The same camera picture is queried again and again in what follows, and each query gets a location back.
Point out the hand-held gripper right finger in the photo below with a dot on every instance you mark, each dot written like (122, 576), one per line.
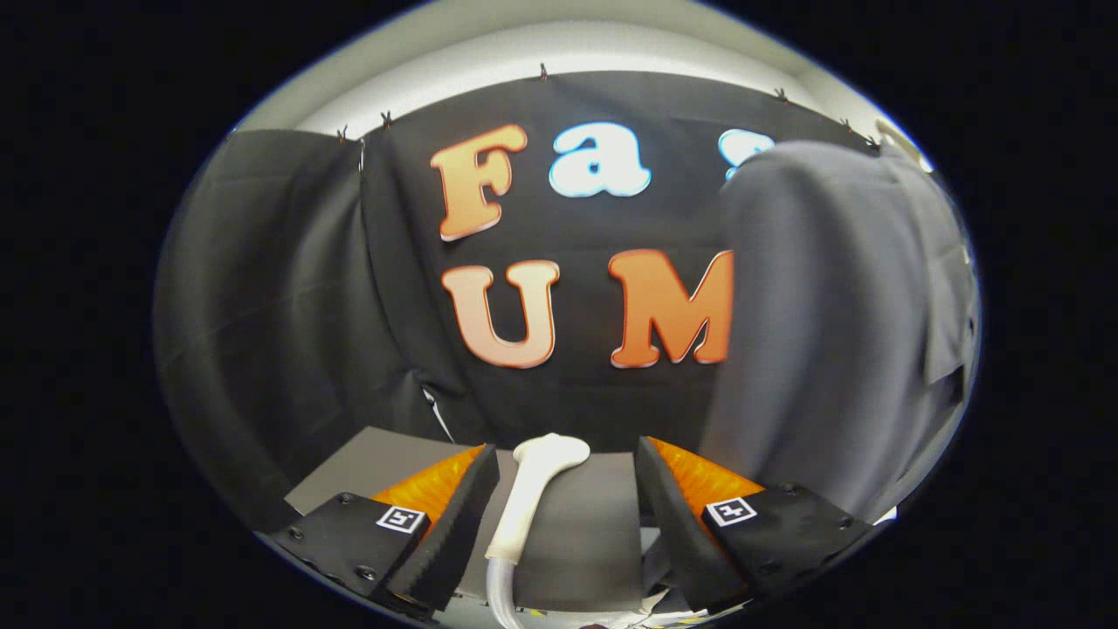
(677, 524)

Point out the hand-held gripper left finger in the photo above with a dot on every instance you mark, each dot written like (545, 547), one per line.
(463, 533)

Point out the white garment steamer head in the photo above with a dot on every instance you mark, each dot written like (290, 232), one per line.
(533, 489)

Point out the grey collared shirt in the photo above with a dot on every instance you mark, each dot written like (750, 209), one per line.
(812, 332)

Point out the grey cabinet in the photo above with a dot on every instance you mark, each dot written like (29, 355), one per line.
(576, 524)

